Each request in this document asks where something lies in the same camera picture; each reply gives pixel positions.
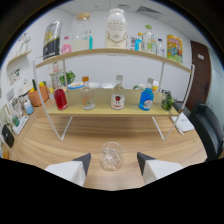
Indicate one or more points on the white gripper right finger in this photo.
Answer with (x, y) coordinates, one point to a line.
(156, 170)

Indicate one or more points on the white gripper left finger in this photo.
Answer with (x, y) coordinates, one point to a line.
(71, 170)

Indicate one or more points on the blue liquid bottle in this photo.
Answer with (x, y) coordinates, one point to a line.
(146, 100)

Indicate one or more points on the large white bottle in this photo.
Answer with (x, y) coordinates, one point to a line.
(116, 31)

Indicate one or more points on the clear glass cup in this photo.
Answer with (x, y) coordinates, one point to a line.
(111, 156)

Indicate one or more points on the light blue cup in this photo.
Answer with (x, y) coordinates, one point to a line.
(28, 108)

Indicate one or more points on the yellow cup white lid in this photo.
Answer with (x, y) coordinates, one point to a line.
(155, 86)

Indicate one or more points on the white printed notebook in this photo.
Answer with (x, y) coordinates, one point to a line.
(183, 125)

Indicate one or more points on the black armchair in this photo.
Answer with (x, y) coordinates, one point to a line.
(208, 130)

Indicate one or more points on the clear glass bowl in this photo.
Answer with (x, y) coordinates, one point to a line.
(166, 101)

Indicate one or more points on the green lime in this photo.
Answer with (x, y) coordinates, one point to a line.
(169, 100)

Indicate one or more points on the red liquid bottle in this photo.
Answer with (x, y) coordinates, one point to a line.
(60, 98)

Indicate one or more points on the black bag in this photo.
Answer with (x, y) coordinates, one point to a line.
(8, 135)

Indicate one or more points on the clear bottle orange cap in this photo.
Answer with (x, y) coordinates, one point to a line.
(88, 98)

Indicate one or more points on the two-tier wooden shelf rack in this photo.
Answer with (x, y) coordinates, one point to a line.
(101, 98)

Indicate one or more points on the orange pen holder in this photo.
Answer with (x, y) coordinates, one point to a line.
(38, 96)

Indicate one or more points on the clear bottle grey cap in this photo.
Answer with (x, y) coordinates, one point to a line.
(117, 98)

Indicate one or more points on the blue rimmed bowl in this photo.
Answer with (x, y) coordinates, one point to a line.
(75, 85)

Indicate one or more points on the green mug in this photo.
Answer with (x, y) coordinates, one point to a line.
(139, 87)

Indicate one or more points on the white shallow bowl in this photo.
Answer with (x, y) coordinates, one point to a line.
(107, 85)

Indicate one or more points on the green potted plant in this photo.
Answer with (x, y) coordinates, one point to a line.
(70, 77)

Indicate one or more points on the brown door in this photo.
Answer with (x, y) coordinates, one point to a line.
(200, 76)

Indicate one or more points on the clear bottle blue cap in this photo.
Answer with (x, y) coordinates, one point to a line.
(161, 49)

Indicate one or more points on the pink liquid bottle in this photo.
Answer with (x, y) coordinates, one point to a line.
(66, 48)

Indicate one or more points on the cyan liquid small bottle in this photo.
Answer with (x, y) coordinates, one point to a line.
(138, 43)

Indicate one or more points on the teal liquid bottle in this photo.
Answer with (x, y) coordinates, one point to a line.
(91, 41)

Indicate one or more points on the clear bottle green cap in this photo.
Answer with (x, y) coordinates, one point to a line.
(147, 40)

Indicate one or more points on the silver and black can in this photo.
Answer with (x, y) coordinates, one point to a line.
(51, 40)

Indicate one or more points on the ceiling air vent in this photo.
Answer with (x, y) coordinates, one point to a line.
(148, 10)

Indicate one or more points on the wooden wall shelf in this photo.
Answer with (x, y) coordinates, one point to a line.
(18, 56)

